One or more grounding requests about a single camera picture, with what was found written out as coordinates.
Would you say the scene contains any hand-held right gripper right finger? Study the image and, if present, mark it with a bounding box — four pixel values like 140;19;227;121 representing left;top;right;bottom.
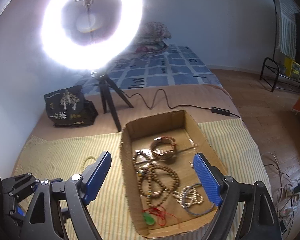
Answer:
193;153;283;240

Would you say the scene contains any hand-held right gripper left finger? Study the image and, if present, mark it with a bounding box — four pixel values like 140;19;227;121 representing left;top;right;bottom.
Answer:
22;151;112;240

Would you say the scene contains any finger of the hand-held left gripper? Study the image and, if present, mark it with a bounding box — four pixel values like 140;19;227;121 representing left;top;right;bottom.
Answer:
4;197;33;230
2;172;40;201

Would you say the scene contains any cream bead bracelet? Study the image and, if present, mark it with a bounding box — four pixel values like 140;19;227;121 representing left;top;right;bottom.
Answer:
83;156;97;167

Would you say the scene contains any white pearl necklace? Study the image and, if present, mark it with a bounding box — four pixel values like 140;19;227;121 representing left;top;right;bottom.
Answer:
174;186;204;208

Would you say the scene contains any brown wooden bead necklace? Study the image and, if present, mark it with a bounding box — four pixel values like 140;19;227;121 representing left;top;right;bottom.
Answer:
132;155;180;208

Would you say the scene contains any thin black bangle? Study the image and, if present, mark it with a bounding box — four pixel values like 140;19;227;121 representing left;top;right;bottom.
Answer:
182;182;215;215

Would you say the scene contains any brown leather strap watch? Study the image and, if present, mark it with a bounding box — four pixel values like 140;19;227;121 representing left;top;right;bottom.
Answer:
150;136;178;160

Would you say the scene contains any silver chain bracelet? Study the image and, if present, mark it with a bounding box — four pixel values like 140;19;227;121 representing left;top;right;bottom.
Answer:
134;149;154;162

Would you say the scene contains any cardboard box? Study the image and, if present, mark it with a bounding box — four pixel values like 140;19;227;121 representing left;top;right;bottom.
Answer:
119;110;228;237

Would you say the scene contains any green pendant red cord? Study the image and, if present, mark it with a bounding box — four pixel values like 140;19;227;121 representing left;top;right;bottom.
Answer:
141;204;175;227

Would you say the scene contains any yellow striped cloth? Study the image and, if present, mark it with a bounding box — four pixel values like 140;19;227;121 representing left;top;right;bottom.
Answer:
11;119;259;240

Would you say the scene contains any black printed snack bag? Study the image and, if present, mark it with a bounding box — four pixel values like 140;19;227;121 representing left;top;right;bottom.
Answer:
44;85;98;128

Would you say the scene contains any tan blanket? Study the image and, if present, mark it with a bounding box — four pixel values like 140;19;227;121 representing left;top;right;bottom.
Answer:
31;84;273;240

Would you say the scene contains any black mini tripod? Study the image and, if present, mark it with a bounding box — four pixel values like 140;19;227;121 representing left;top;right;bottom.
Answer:
90;70;134;132

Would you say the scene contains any white power strip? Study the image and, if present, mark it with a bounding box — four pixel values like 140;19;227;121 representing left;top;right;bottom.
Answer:
280;206;300;217

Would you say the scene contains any blue checked bed sheet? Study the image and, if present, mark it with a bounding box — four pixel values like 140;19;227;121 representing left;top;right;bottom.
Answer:
75;44;224;90

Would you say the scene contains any black metal clothes rack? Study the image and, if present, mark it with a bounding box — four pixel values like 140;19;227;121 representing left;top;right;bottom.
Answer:
260;0;300;93

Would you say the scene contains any yellow box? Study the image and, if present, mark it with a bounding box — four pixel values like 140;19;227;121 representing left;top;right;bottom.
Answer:
284;57;300;78

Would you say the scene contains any folded floral quilt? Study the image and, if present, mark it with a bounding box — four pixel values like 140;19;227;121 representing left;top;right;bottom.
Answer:
134;21;172;54

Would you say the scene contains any striped hanging towel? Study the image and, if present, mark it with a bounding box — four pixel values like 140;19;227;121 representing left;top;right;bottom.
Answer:
275;0;298;58

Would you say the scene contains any white floor cable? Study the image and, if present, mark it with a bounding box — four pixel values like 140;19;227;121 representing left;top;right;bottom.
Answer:
261;152;294;207

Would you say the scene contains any black ring light cable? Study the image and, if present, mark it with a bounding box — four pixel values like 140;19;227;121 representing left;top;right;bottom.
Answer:
125;89;242;119

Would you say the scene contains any white ring light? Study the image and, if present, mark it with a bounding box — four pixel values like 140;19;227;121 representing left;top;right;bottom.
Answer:
40;0;148;72

